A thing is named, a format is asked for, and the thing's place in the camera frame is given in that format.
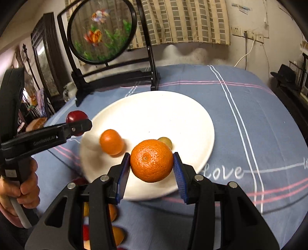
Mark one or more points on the red plum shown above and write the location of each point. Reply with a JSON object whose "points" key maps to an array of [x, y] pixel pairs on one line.
{"points": [[86, 232], [75, 115], [80, 180]]}

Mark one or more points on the dark framed picture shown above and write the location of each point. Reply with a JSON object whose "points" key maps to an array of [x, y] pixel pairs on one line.
{"points": [[45, 62]]}

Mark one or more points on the small orange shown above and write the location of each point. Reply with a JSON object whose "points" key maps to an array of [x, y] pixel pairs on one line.
{"points": [[111, 141], [118, 236]]}

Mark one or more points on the white plate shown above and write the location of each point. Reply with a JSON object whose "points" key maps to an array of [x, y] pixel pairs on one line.
{"points": [[156, 115]]}

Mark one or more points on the small yellow-orange mandarin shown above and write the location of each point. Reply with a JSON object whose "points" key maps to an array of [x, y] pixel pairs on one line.
{"points": [[113, 212]]}

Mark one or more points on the black chair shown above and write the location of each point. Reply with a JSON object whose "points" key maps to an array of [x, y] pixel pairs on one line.
{"points": [[101, 31]]}

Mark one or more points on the white wall socket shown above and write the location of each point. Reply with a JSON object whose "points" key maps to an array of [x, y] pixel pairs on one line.
{"points": [[236, 31]]}

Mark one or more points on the person's left hand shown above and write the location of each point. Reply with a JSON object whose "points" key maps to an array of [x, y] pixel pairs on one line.
{"points": [[30, 185]]}

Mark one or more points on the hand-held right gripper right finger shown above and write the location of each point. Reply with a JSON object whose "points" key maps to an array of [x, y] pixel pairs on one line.
{"points": [[179, 175]]}

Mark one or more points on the large orange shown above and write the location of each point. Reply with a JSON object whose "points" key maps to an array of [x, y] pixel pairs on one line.
{"points": [[151, 161]]}

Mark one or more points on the white fuzzy cloth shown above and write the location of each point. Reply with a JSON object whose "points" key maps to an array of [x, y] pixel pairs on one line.
{"points": [[197, 56]]}

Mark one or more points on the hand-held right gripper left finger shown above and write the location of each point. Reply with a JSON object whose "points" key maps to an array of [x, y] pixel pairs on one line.
{"points": [[124, 173]]}

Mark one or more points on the small pale yellow plum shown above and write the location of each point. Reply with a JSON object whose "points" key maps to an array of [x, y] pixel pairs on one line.
{"points": [[166, 140]]}

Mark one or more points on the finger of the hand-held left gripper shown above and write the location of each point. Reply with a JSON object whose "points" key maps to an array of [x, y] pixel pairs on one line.
{"points": [[79, 126]]}

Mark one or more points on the checked beige curtain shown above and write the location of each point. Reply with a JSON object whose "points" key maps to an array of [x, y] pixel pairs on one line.
{"points": [[180, 24]]}

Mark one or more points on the black hat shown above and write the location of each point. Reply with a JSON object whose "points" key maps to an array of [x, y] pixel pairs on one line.
{"points": [[284, 73]]}

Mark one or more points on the white ceramic jar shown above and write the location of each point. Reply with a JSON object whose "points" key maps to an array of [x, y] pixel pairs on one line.
{"points": [[69, 91]]}

